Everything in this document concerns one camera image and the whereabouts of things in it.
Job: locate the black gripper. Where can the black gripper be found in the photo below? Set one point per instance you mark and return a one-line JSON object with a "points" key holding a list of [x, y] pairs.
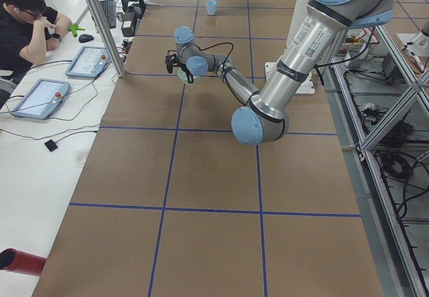
{"points": [[185, 70]]}

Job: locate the mint green ceramic bowl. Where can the mint green ceramic bowl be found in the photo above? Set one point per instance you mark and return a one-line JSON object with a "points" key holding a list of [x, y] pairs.
{"points": [[187, 78]]}

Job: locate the light blue plastic cup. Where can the light blue plastic cup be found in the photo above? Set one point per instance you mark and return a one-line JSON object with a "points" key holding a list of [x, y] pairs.
{"points": [[211, 7]]}

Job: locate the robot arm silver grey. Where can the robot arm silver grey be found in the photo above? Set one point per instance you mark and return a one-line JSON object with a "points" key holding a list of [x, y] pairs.
{"points": [[262, 117]]}

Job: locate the black power adapter box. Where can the black power adapter box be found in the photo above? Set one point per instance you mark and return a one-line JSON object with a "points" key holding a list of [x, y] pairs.
{"points": [[129, 24]]}

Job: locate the far teach pendant tablet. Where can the far teach pendant tablet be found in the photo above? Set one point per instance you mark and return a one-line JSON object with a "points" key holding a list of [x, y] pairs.
{"points": [[89, 62]]}

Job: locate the teach pendant tablet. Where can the teach pendant tablet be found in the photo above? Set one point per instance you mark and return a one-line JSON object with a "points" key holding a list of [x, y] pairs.
{"points": [[42, 99], [89, 62]]}

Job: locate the black computer keyboard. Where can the black computer keyboard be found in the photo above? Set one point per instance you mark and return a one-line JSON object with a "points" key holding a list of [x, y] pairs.
{"points": [[109, 10]]}

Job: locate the black computer mouse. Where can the black computer mouse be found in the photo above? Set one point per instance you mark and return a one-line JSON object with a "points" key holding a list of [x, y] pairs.
{"points": [[84, 38]]}

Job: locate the green plastic clamp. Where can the green plastic clamp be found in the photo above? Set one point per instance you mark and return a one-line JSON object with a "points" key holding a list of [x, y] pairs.
{"points": [[74, 29]]}

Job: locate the near teach pendant tablet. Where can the near teach pendant tablet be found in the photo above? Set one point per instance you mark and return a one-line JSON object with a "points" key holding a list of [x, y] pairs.
{"points": [[42, 99]]}

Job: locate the person in black shirt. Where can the person in black shirt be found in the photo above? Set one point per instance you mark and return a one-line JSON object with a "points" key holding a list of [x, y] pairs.
{"points": [[29, 29]]}

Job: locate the small black square device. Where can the small black square device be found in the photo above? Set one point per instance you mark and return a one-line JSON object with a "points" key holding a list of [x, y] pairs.
{"points": [[51, 145]]}

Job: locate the red cylinder tube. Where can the red cylinder tube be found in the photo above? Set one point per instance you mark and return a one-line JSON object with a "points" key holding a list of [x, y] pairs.
{"points": [[21, 262]]}

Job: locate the aluminium frame post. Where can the aluminium frame post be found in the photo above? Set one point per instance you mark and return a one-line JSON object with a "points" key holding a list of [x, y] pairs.
{"points": [[106, 36]]}

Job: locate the aluminium frame rack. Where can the aluminium frame rack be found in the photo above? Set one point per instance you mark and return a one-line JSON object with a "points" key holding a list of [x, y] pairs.
{"points": [[383, 99]]}

